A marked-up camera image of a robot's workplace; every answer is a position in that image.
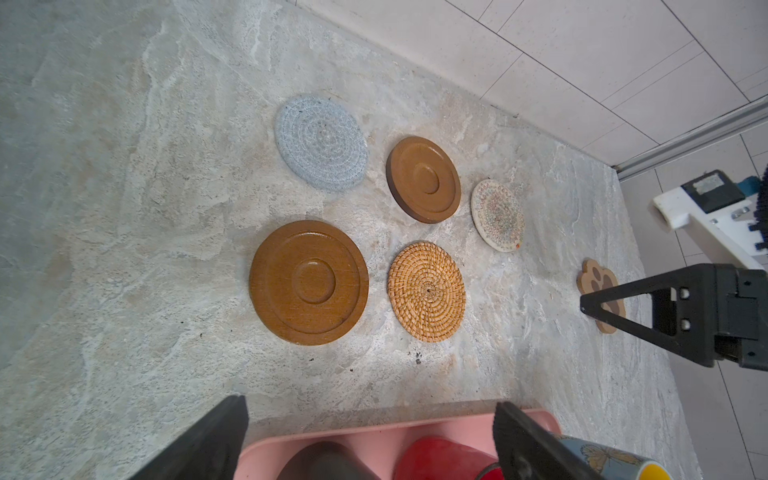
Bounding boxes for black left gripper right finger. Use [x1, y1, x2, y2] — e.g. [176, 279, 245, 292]
[492, 402, 602, 480]

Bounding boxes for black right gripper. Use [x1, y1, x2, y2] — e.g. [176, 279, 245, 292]
[580, 264, 767, 371]

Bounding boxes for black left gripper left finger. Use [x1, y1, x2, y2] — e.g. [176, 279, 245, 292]
[132, 395, 249, 480]

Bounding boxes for cork paw print coaster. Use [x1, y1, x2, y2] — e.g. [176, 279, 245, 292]
[576, 258, 626, 317]

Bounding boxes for woven rattan round coaster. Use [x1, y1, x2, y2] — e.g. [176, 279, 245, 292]
[387, 241, 466, 343]

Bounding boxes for dark wooden round coaster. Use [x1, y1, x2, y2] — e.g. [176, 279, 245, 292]
[249, 220, 369, 346]

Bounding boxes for multicolour woven round coaster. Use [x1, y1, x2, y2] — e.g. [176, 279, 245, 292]
[470, 179, 525, 253]

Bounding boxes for blue-grey woven round coaster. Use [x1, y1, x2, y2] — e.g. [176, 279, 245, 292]
[275, 96, 369, 192]

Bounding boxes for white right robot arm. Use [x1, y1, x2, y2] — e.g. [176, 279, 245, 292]
[580, 170, 767, 370]

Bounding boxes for pink tray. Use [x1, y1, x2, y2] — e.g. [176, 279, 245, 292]
[232, 409, 563, 480]

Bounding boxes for blue mug yellow inside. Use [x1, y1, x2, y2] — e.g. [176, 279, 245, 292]
[556, 435, 672, 480]

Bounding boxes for black mug red inside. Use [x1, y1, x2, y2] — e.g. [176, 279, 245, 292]
[393, 436, 504, 480]

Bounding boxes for black mug rear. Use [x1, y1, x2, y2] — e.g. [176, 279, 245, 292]
[277, 441, 380, 480]

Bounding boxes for metal corner profile right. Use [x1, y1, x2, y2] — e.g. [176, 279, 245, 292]
[612, 95, 767, 181]

